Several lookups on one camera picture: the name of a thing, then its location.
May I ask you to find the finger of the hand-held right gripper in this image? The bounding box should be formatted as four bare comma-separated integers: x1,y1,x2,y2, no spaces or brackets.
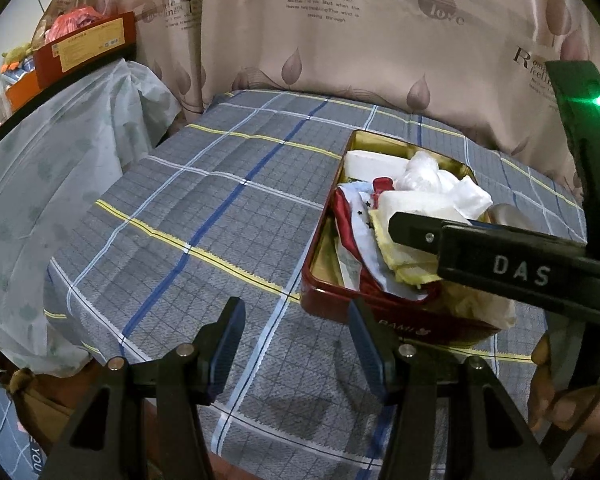
387,211,600,327

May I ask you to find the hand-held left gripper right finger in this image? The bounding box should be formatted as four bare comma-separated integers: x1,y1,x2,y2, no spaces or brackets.
347,297,556,480

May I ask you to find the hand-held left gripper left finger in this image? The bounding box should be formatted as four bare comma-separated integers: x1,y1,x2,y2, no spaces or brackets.
40,296,247,480

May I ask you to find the white tissue pack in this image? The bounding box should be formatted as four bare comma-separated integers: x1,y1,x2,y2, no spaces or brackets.
343,149,411,181

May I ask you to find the red plastic bag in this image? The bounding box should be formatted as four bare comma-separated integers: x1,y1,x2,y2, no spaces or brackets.
45,6,106,43

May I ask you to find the brown cloth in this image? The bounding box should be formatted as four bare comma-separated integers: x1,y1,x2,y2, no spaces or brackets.
0,360,106,461

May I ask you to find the red white star print cloth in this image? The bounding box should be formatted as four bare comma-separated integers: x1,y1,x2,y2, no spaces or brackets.
332,177,443,303

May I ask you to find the clear plastic bag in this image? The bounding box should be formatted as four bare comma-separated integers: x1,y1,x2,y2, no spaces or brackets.
397,150,456,193

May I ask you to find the white paper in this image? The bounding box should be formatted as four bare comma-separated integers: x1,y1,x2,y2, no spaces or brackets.
442,280,517,331

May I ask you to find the translucent white plastic cover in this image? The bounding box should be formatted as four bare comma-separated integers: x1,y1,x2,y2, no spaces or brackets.
0,59,183,376

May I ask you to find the grey plaid blanket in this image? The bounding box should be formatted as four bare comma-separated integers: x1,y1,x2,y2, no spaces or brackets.
42,89,588,466

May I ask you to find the yellow plush toy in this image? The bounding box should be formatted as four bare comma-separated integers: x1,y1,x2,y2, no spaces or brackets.
2,45,36,64

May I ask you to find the blue white packet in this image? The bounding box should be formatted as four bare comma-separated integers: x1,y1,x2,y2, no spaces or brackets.
0,57,36,86

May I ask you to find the red cardboard box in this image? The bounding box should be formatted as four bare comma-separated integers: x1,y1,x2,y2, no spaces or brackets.
32,11,138,86

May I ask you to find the orange box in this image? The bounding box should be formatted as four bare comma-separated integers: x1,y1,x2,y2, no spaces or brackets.
5,72,38,111

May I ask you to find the thin white cloth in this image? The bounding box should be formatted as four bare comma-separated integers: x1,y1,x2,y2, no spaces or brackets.
445,175,493,221

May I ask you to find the beige leaf print curtain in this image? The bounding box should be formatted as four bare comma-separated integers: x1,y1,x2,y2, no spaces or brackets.
55,0,600,196

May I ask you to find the red tin box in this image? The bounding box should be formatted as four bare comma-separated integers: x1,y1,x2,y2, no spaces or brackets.
300,129,506,346

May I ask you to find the pale yellow cloth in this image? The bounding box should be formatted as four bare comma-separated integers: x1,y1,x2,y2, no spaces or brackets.
369,208,448,288

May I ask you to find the blue checked cloth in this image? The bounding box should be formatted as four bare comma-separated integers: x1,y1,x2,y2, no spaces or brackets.
0,380,46,480

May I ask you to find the person's right hand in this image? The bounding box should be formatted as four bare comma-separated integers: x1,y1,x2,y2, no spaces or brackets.
527,335,600,436

